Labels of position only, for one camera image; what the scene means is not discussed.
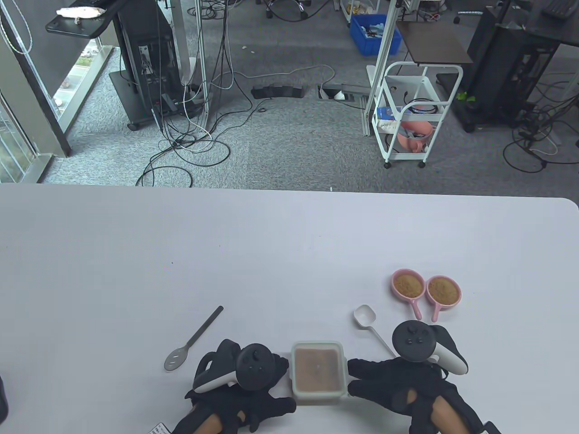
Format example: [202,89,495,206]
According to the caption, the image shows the person's right hand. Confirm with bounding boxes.
[346,323,484,434]

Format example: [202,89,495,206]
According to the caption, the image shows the person's left hand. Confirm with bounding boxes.
[172,339,297,434]

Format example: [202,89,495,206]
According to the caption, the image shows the clear container lid green seal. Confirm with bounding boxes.
[290,341,349,397]

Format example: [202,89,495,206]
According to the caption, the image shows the clear plastic sugar container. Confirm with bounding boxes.
[290,341,349,404]

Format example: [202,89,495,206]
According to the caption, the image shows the white plastic coffee spoon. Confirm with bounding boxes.
[353,305,396,358]

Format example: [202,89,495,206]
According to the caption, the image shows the scooped brown sugar granules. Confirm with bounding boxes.
[394,274,423,299]
[428,279,456,304]

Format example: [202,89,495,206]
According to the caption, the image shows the grey disposable spoon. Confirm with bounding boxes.
[164,306,224,373]

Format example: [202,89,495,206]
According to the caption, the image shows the person's left forearm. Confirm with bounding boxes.
[190,407,222,434]

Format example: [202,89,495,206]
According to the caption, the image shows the person's right forearm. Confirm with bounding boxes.
[430,400,469,434]

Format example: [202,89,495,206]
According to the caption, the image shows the black white hand controller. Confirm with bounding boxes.
[193,340,276,393]
[391,320,469,376]

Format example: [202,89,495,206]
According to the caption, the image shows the pink plastic basin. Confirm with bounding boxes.
[397,120,433,152]

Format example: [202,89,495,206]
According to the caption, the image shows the grey floor socket box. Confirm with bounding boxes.
[318,83,369,102]

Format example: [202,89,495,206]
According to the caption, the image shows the white rolling cart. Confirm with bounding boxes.
[374,61,464,169]

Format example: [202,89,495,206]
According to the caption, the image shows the black power strip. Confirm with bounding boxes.
[251,85,306,99]

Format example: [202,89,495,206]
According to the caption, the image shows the blue plastic bin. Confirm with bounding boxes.
[349,14,403,57]

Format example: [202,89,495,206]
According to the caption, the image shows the brown top stand table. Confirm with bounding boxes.
[396,20,474,65]

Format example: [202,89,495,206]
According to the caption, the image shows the black computer rack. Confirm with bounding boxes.
[452,5,561,132]

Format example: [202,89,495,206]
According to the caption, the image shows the office chair wheel base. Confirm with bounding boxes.
[264,0,313,21]

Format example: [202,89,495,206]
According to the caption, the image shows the black desk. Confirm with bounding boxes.
[520,0,579,46]

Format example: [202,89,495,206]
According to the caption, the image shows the black wheeled equipment stand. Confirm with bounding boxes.
[109,0,209,132]

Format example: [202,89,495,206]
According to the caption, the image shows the black keyboard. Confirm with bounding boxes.
[541,0,579,19]

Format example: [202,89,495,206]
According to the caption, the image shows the black tray shelf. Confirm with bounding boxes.
[45,7,118,38]

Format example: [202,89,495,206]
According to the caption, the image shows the white cloth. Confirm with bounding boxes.
[56,7,107,21]

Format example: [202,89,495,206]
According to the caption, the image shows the pink handled ceramic dish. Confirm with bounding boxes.
[426,275,462,323]
[391,269,427,321]

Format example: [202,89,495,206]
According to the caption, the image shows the tangle of floor cables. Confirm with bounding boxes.
[136,0,337,187]
[503,72,579,173]

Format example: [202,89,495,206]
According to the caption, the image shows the silver metal frame post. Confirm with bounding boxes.
[362,0,401,136]
[195,0,209,132]

